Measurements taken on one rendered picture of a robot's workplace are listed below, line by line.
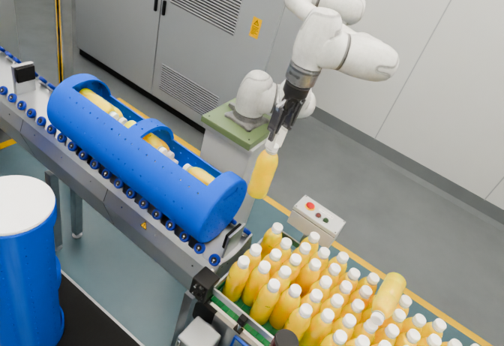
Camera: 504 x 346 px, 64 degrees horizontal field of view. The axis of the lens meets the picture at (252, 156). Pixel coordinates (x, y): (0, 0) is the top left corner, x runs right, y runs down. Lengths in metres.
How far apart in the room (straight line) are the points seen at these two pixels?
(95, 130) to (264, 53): 1.68
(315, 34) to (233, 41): 2.14
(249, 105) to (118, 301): 1.34
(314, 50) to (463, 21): 2.85
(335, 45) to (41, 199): 1.12
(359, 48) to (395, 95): 3.00
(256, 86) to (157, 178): 0.74
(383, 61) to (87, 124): 1.14
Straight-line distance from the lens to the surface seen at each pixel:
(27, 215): 1.56
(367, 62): 1.13
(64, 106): 1.81
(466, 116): 4.05
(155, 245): 1.71
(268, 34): 3.00
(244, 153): 2.06
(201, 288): 1.44
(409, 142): 4.24
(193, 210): 1.43
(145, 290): 2.58
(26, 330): 2.02
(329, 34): 1.08
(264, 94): 2.00
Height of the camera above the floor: 2.19
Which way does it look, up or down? 37 degrees down
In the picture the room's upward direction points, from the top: 18 degrees clockwise
